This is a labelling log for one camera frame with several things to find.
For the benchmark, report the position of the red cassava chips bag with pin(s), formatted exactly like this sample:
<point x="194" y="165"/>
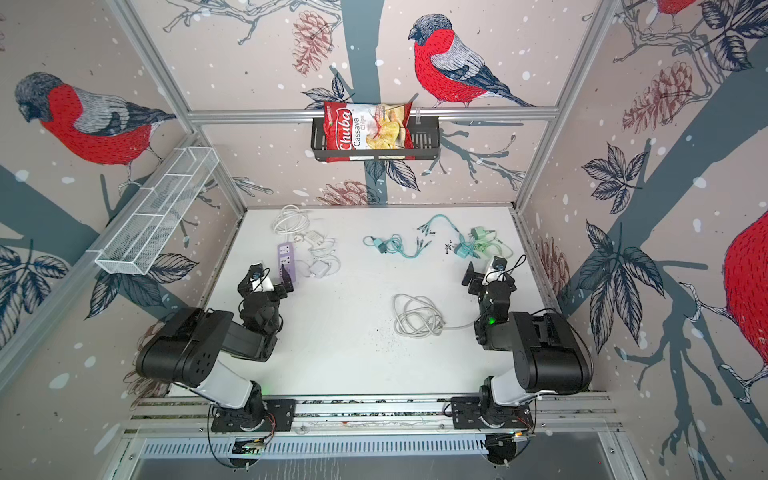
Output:
<point x="351" y="127"/>

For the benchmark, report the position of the white mesh wall shelf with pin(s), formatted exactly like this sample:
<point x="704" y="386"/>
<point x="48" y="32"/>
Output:
<point x="138" y="242"/>

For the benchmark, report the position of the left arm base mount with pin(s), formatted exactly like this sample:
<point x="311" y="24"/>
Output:
<point x="263" y="415"/>

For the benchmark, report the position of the teal charger with cable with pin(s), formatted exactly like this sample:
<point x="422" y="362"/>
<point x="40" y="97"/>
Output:
<point x="394" y="246"/>

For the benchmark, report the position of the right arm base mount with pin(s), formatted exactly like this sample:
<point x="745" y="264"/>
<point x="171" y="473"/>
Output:
<point x="475" y="413"/>

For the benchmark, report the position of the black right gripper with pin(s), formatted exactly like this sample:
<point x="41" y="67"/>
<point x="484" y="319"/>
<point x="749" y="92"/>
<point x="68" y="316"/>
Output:
<point x="476" y="282"/>

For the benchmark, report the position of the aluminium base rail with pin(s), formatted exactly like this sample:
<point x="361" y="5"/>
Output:
<point x="384" y="414"/>

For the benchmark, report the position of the white blue power strip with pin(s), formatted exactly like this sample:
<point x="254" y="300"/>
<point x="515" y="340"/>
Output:
<point x="418" y="317"/>

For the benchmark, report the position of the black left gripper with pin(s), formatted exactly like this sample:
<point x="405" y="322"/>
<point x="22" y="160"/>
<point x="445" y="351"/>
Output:
<point x="280" y="290"/>

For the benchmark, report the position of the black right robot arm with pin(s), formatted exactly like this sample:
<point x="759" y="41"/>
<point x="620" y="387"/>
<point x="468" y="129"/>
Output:
<point x="548" y="358"/>

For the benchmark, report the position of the light green charger with cable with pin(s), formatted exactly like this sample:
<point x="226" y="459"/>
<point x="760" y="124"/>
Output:
<point x="482" y="243"/>

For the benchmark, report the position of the white charger adapter with cable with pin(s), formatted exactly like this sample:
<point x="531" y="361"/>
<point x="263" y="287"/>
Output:
<point x="323" y="260"/>

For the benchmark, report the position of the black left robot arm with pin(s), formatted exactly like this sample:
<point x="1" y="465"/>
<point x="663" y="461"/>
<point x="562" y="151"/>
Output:
<point x="185" y="351"/>

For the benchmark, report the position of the purple power strip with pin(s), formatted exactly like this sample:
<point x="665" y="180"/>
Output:
<point x="286" y="258"/>

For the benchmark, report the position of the black wire wall basket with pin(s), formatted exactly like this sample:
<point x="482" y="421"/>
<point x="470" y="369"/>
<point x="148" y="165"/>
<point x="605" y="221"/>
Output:
<point x="418" y="140"/>

